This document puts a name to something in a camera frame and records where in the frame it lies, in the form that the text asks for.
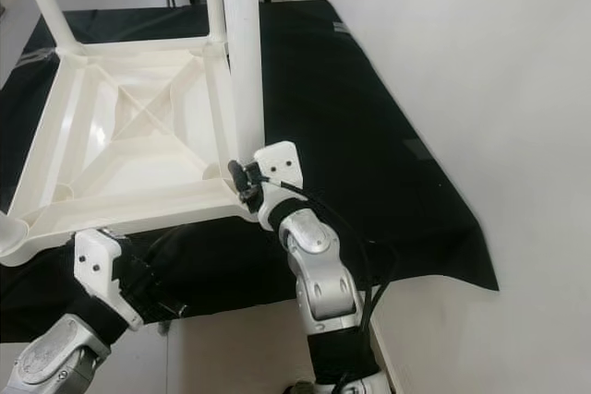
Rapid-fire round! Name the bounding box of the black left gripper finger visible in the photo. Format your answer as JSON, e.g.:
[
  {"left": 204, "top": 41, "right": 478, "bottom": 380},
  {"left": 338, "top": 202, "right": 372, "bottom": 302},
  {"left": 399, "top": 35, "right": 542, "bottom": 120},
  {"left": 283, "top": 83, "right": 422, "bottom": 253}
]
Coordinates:
[
  {"left": 138, "top": 222, "right": 187, "bottom": 253},
  {"left": 151, "top": 228, "right": 196, "bottom": 264}
]

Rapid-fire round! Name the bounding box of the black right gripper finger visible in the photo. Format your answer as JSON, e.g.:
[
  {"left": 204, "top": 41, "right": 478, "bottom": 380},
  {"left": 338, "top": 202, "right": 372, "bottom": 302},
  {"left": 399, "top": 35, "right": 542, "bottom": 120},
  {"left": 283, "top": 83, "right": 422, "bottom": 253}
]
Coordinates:
[{"left": 227, "top": 158, "right": 256, "bottom": 202}]

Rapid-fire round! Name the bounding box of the white plastic table top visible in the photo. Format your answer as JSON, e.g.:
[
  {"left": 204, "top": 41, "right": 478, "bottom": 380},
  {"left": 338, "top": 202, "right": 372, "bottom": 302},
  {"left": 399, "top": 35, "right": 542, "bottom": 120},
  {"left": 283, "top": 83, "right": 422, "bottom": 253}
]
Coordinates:
[{"left": 0, "top": 36, "right": 265, "bottom": 269}]

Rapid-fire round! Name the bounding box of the black tablecloth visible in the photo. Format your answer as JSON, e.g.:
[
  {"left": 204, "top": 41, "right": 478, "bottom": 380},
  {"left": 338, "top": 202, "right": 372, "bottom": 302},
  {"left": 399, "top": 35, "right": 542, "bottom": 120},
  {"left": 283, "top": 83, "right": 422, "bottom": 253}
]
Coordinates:
[{"left": 0, "top": 0, "right": 501, "bottom": 345}]

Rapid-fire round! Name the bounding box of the dark grey tape patch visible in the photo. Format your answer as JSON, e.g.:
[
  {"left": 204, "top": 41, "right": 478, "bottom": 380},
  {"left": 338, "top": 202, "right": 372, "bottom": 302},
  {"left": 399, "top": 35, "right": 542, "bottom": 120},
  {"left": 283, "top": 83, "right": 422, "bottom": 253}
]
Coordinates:
[{"left": 401, "top": 137, "right": 434, "bottom": 163}]

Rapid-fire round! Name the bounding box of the clear tape strip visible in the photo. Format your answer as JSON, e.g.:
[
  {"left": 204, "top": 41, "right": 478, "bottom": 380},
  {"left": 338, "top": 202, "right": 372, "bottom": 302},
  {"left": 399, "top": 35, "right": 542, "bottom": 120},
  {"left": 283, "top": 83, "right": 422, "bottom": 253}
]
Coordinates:
[{"left": 14, "top": 47, "right": 57, "bottom": 68}]

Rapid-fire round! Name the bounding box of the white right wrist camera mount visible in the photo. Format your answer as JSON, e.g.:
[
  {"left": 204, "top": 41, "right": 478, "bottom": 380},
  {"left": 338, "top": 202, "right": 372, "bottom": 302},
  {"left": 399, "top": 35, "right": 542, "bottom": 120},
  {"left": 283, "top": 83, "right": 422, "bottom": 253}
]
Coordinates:
[{"left": 254, "top": 140, "right": 305, "bottom": 230}]

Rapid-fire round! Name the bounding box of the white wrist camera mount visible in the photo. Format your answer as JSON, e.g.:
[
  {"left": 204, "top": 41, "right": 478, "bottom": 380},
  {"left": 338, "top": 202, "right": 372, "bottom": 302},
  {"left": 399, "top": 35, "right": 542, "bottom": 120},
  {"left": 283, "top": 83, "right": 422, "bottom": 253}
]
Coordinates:
[
  {"left": 254, "top": 140, "right": 305, "bottom": 230},
  {"left": 74, "top": 227, "right": 145, "bottom": 331}
]

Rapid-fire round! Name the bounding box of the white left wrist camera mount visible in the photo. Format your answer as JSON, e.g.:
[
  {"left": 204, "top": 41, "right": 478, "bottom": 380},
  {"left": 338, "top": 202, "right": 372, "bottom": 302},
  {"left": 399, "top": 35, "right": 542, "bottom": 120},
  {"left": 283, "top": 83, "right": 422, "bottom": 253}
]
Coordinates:
[{"left": 74, "top": 227, "right": 145, "bottom": 331}]

